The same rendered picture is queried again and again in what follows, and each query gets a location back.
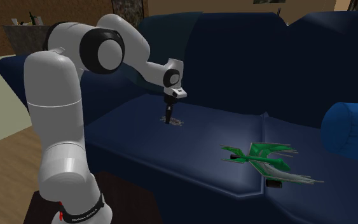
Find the blue cylindrical cushion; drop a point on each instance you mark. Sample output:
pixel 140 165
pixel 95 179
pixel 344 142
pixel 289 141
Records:
pixel 349 130

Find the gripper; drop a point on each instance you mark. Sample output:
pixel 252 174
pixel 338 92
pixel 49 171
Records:
pixel 168 107

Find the dark robot stand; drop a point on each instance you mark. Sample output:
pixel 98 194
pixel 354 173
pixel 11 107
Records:
pixel 126 201

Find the grey cabinet with bottles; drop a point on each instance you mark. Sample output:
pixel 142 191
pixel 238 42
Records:
pixel 26 38

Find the dark blue sofa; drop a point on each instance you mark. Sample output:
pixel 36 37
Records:
pixel 234 68

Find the green toy aeroplane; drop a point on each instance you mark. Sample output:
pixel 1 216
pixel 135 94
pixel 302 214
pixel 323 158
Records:
pixel 259 158

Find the small grey flat object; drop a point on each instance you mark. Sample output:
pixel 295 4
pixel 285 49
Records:
pixel 176 121

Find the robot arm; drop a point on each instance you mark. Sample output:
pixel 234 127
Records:
pixel 54 124

